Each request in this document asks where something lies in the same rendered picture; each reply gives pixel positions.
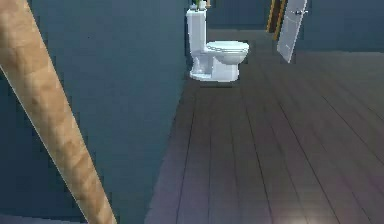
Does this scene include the white room door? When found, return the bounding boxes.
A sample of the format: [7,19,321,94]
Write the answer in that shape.
[276,0,308,64]

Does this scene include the small items on toilet tank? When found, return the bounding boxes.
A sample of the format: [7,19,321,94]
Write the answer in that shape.
[189,0,212,11]

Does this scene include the light wooden beam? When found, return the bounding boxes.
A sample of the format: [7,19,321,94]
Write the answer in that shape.
[0,0,118,224]

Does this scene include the white toilet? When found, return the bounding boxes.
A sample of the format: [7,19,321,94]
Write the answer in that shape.
[185,7,250,83]

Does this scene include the yellow black door frame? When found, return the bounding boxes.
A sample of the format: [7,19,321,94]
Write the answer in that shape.
[265,0,288,42]

